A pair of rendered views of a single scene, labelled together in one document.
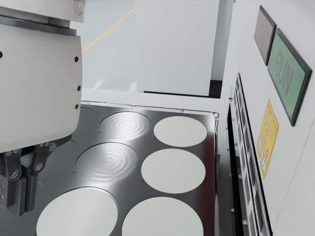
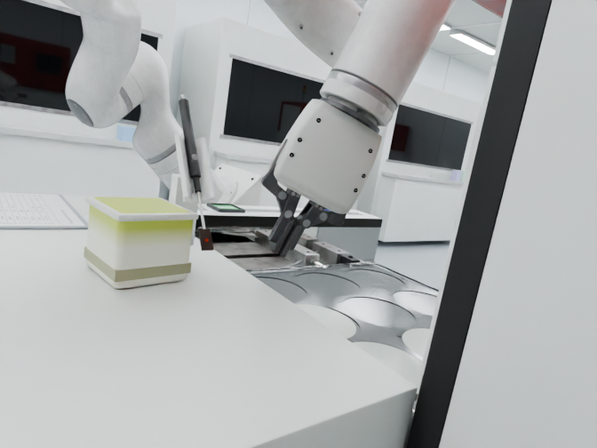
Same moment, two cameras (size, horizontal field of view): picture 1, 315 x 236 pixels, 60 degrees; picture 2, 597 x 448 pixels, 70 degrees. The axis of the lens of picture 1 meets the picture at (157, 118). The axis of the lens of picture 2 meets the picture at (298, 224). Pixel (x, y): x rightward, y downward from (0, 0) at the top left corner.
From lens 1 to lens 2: 0.27 m
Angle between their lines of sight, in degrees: 44
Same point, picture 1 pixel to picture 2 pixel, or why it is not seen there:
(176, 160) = not seen: hidden behind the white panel
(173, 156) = not seen: hidden behind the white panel
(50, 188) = (311, 299)
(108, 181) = (364, 320)
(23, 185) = (289, 226)
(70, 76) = (360, 160)
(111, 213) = (346, 333)
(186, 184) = not seen: hidden behind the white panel
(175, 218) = (404, 369)
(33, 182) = (296, 230)
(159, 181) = (417, 345)
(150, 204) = (389, 349)
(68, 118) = (344, 194)
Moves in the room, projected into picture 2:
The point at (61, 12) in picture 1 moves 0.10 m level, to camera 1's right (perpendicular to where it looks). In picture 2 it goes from (365, 104) to (460, 111)
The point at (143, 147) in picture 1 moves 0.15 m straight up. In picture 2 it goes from (427, 322) to (452, 214)
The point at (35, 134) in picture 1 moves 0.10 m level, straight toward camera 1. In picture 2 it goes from (314, 188) to (290, 196)
